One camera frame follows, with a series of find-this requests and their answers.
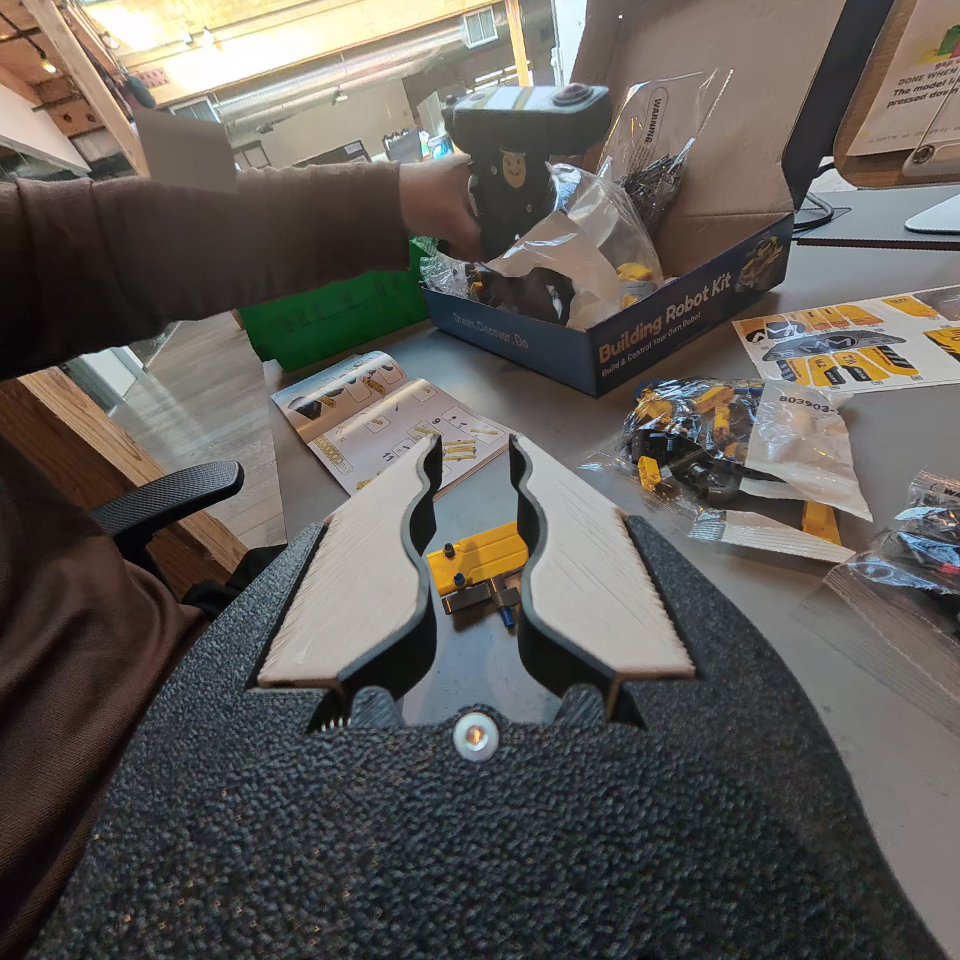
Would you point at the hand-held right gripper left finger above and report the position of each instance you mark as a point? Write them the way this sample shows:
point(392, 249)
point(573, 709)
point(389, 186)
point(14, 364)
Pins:
point(352, 592)

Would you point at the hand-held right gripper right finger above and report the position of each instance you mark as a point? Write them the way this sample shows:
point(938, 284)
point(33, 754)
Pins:
point(600, 592)

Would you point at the yellow beam panel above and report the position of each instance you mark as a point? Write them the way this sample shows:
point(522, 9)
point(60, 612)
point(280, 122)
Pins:
point(487, 555)

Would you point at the large clear bag yellow parts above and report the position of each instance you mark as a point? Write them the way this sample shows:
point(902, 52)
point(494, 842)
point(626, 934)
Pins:
point(600, 202)

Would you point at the white clear plastic bag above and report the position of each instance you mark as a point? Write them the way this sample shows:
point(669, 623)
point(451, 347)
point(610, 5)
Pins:
point(555, 255)

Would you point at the white instruction booklet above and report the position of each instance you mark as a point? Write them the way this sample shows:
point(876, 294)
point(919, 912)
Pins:
point(352, 405)

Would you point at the bag of yellow blue parts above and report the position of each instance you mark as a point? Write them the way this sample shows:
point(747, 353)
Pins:
point(712, 435)

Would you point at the blue cardboard kit box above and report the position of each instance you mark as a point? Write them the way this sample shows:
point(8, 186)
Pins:
point(675, 330)

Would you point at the bag of red black parts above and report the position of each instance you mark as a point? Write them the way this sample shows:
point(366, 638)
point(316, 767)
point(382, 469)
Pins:
point(922, 540)

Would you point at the grey desk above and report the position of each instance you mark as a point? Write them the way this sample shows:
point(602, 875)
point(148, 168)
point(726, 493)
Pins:
point(750, 600)

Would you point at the person's left hand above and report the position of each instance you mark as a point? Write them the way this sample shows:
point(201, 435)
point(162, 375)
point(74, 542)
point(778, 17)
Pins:
point(439, 202)

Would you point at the clear bag of grey parts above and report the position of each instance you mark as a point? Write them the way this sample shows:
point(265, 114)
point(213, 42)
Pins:
point(660, 150)

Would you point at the black office chair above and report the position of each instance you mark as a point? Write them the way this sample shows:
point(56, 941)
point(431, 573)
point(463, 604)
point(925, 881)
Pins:
point(172, 495)

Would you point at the person's brown sweater torso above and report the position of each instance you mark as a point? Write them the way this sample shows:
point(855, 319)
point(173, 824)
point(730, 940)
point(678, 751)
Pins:
point(75, 675)

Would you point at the yellow grey sticker sheet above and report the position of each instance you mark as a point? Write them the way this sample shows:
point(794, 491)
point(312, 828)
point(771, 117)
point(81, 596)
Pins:
point(847, 337)

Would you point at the white stand base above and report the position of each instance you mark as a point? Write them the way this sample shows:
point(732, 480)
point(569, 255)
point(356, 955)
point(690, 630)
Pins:
point(937, 214)

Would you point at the wooden post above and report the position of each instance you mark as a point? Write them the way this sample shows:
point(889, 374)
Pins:
point(90, 465)
point(82, 75)

